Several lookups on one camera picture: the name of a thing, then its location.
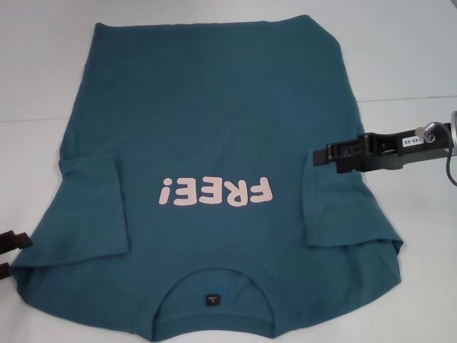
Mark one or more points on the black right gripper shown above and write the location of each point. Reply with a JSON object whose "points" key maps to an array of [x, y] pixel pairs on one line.
{"points": [[392, 148]]}

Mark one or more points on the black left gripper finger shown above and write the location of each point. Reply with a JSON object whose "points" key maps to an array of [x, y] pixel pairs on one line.
{"points": [[16, 240], [5, 271]]}

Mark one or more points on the blue FREE print T-shirt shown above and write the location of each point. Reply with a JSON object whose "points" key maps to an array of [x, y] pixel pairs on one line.
{"points": [[200, 107]]}

